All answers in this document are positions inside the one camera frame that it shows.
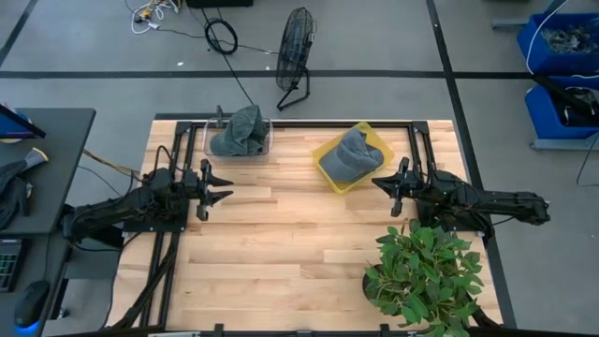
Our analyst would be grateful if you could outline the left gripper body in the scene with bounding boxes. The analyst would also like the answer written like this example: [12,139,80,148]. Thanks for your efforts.
[183,158,211,222]

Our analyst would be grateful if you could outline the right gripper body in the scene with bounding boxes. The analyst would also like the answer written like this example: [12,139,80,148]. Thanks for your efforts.
[390,156,425,218]

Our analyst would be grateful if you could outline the grey baseball cap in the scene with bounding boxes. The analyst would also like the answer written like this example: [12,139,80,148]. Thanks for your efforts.
[318,127,386,184]
[209,104,270,157]

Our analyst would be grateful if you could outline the clear plastic bin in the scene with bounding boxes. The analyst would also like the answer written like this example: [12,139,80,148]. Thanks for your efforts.
[202,115,274,163]

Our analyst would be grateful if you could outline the yellow plastic tray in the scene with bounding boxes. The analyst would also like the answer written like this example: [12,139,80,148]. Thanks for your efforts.
[311,121,396,196]

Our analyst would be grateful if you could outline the green leafy plant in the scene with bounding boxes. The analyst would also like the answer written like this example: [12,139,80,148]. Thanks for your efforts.
[363,218,486,337]

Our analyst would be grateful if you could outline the black plant pot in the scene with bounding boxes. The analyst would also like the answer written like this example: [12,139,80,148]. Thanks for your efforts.
[361,265,380,308]

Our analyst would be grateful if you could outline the black desk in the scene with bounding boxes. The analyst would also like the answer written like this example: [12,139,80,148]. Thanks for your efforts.
[0,108,97,235]

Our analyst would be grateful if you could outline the blue storage tub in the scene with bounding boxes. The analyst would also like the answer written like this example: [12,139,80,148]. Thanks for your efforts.
[524,77,599,140]
[516,12,599,76]

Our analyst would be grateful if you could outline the black floor fan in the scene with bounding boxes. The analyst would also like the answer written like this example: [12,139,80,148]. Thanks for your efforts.
[274,6,318,112]

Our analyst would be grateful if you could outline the grey cart base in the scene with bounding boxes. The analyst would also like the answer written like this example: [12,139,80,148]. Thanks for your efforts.
[531,138,599,152]

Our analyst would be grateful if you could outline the dark low desk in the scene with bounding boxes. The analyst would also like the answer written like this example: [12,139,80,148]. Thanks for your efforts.
[0,232,74,337]

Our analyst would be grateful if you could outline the black floor box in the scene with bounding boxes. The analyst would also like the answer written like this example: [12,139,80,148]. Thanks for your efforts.
[185,0,255,8]

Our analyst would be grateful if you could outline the grey cloth bundle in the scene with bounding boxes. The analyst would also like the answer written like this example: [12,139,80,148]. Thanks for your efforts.
[0,148,50,230]

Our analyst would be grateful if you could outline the blue-screened monitor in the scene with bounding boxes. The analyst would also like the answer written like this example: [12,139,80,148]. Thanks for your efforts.
[0,103,48,140]

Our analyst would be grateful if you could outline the black computer mouse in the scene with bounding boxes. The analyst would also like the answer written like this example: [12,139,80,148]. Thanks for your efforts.
[13,279,51,329]

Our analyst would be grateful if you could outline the black keyboard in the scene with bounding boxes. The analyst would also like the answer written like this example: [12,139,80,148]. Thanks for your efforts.
[0,238,25,294]

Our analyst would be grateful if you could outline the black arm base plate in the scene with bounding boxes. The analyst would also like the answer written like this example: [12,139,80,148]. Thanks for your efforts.
[122,212,191,234]

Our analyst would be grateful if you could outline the yellow cable bundle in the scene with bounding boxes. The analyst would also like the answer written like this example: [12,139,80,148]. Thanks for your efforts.
[82,148,144,183]

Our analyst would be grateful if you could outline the coiled black cable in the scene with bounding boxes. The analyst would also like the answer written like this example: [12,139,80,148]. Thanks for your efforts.
[203,17,256,107]

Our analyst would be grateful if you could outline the white cable bundle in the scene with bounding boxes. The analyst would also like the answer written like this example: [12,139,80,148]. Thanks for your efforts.
[124,0,182,36]

